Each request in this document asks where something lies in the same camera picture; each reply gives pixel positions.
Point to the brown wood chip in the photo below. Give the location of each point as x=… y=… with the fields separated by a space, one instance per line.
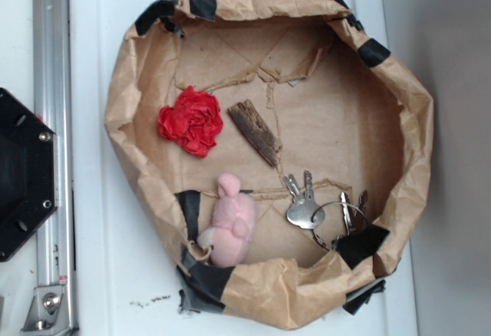
x=252 y=126

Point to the brown paper bag tray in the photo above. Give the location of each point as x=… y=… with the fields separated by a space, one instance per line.
x=281 y=154

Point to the red crumpled paper ball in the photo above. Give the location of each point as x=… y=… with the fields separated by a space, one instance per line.
x=193 y=122

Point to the pink plush pig toy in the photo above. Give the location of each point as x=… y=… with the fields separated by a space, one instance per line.
x=233 y=226

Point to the silver key left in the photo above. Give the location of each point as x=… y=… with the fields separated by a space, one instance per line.
x=296 y=213

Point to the silver key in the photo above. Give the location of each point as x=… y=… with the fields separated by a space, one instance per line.
x=358 y=218
x=315 y=215
x=296 y=213
x=346 y=211

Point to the silver key right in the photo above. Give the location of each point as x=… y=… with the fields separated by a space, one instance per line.
x=358 y=218

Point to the white plastic tray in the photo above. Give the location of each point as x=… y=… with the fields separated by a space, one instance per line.
x=126 y=282

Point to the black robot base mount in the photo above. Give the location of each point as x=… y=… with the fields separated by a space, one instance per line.
x=28 y=195

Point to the aluminium extrusion rail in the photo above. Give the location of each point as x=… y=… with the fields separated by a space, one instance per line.
x=52 y=95

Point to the metal corner bracket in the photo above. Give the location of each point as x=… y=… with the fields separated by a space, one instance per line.
x=48 y=313

